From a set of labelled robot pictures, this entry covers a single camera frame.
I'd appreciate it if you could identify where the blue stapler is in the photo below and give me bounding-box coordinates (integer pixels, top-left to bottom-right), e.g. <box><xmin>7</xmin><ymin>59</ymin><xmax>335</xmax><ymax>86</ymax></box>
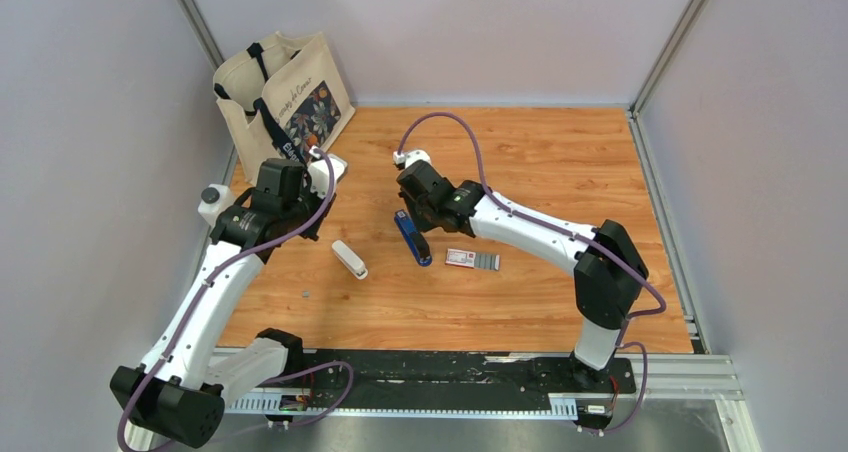
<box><xmin>394</xmin><ymin>210</ymin><xmax>432</xmax><ymax>267</ymax></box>

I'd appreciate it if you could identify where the white stapler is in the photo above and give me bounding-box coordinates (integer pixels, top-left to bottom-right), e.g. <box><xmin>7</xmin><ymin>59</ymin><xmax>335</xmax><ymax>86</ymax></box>
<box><xmin>331</xmin><ymin>240</ymin><xmax>368</xmax><ymax>280</ymax></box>

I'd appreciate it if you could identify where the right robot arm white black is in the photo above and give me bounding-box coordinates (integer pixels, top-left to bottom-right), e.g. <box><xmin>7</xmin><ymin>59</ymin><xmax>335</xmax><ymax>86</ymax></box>
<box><xmin>395</xmin><ymin>154</ymin><xmax>649</xmax><ymax>391</ymax></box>

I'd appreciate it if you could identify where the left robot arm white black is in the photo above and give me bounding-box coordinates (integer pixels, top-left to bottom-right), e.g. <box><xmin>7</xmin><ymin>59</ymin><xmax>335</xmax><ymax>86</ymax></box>
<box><xmin>110</xmin><ymin>148</ymin><xmax>348</xmax><ymax>451</ymax></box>

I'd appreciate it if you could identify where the red white staple box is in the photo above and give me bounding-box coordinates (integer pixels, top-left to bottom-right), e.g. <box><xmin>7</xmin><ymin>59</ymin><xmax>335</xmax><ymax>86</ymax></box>
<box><xmin>445</xmin><ymin>248</ymin><xmax>500</xmax><ymax>271</ymax></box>

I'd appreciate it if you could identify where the white bottle black cap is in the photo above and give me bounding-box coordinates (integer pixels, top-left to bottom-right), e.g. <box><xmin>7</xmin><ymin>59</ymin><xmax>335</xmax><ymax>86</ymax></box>
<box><xmin>197</xmin><ymin>184</ymin><xmax>236</xmax><ymax>227</ymax></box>

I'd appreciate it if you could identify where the beige canvas tote bag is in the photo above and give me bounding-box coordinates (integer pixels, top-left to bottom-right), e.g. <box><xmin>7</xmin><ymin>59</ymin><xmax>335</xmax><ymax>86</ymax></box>
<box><xmin>213</xmin><ymin>32</ymin><xmax>355</xmax><ymax>185</ymax></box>

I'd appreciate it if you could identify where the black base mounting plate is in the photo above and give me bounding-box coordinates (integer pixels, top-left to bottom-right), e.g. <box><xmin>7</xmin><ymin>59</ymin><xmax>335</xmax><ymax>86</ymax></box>
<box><xmin>278</xmin><ymin>349</ymin><xmax>640</xmax><ymax>428</ymax></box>

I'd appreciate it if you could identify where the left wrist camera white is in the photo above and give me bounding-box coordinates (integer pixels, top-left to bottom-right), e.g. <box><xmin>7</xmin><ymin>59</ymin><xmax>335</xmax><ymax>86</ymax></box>
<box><xmin>307</xmin><ymin>146</ymin><xmax>349</xmax><ymax>198</ymax></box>

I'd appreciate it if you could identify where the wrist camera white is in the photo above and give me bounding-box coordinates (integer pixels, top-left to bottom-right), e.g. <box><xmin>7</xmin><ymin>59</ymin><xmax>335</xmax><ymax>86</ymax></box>
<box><xmin>392</xmin><ymin>149</ymin><xmax>431</xmax><ymax>170</ymax></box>
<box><xmin>307</xmin><ymin>146</ymin><xmax>349</xmax><ymax>198</ymax></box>

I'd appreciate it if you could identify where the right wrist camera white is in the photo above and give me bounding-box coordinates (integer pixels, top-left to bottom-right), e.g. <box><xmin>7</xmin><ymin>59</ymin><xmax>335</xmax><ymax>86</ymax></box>
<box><xmin>392</xmin><ymin>149</ymin><xmax>431</xmax><ymax>170</ymax></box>

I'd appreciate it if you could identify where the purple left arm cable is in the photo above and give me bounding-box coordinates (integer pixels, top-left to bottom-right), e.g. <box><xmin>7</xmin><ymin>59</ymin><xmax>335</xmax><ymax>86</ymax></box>
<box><xmin>117</xmin><ymin>146</ymin><xmax>356</xmax><ymax>452</ymax></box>

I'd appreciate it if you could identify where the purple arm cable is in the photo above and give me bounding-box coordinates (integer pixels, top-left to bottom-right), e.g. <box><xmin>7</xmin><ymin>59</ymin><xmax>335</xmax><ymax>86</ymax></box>
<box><xmin>117</xmin><ymin>146</ymin><xmax>356</xmax><ymax>452</ymax></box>
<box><xmin>395</xmin><ymin>111</ymin><xmax>668</xmax><ymax>435</ymax></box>

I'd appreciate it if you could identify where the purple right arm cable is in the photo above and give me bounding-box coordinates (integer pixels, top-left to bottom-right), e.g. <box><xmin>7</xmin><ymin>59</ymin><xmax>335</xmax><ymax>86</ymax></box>
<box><xmin>395</xmin><ymin>111</ymin><xmax>668</xmax><ymax>435</ymax></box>

